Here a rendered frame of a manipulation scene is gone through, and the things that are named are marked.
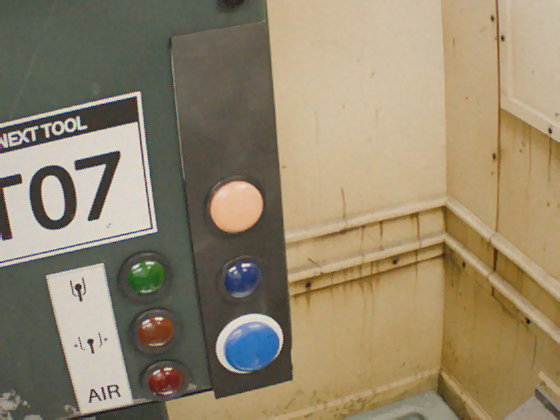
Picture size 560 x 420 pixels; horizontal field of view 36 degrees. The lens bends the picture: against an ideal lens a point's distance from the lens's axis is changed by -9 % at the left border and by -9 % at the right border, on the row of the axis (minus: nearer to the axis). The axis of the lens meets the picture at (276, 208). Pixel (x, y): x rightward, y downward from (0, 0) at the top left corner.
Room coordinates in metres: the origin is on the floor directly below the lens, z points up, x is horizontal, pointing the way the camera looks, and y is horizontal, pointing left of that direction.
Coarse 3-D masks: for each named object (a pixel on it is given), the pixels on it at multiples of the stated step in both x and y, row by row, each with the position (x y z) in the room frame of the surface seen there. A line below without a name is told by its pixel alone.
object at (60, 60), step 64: (0, 0) 0.37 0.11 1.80; (64, 0) 0.38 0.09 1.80; (128, 0) 0.39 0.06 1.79; (192, 0) 0.40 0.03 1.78; (256, 0) 0.41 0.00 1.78; (0, 64) 0.37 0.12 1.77; (64, 64) 0.38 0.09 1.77; (128, 64) 0.39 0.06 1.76; (64, 256) 0.38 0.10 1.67; (128, 256) 0.39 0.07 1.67; (192, 256) 0.40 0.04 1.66; (0, 320) 0.36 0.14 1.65; (128, 320) 0.39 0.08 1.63; (192, 320) 0.40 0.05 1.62; (0, 384) 0.36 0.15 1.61; (64, 384) 0.37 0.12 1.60; (192, 384) 0.39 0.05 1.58
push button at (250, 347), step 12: (252, 324) 0.40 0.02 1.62; (264, 324) 0.40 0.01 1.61; (228, 336) 0.40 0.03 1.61; (240, 336) 0.39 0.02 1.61; (252, 336) 0.40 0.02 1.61; (264, 336) 0.40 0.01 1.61; (276, 336) 0.40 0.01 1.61; (228, 348) 0.39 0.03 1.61; (240, 348) 0.39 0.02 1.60; (252, 348) 0.39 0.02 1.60; (264, 348) 0.40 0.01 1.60; (276, 348) 0.40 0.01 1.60; (228, 360) 0.39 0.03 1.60; (240, 360) 0.39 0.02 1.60; (252, 360) 0.39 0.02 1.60; (264, 360) 0.40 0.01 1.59
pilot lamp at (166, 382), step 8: (160, 368) 0.38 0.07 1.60; (168, 368) 0.39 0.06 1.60; (152, 376) 0.38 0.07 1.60; (160, 376) 0.38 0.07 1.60; (168, 376) 0.38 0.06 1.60; (176, 376) 0.39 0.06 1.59; (152, 384) 0.38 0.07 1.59; (160, 384) 0.38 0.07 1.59; (168, 384) 0.38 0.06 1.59; (176, 384) 0.38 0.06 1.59; (160, 392) 0.38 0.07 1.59; (168, 392) 0.38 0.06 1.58; (176, 392) 0.39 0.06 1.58
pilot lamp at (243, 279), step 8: (240, 264) 0.40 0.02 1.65; (248, 264) 0.40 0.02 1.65; (232, 272) 0.40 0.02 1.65; (240, 272) 0.40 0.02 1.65; (248, 272) 0.40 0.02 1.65; (256, 272) 0.40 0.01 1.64; (224, 280) 0.40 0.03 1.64; (232, 280) 0.40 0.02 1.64; (240, 280) 0.40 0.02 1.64; (248, 280) 0.40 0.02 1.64; (256, 280) 0.40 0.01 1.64; (232, 288) 0.40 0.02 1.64; (240, 288) 0.40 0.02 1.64; (248, 288) 0.40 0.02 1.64; (256, 288) 0.40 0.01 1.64; (240, 296) 0.40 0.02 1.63
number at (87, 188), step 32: (32, 160) 0.37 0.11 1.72; (64, 160) 0.38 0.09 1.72; (96, 160) 0.38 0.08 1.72; (128, 160) 0.39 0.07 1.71; (32, 192) 0.37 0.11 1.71; (64, 192) 0.38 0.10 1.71; (96, 192) 0.38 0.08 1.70; (128, 192) 0.39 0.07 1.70; (32, 224) 0.37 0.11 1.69; (64, 224) 0.38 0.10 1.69; (96, 224) 0.38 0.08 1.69
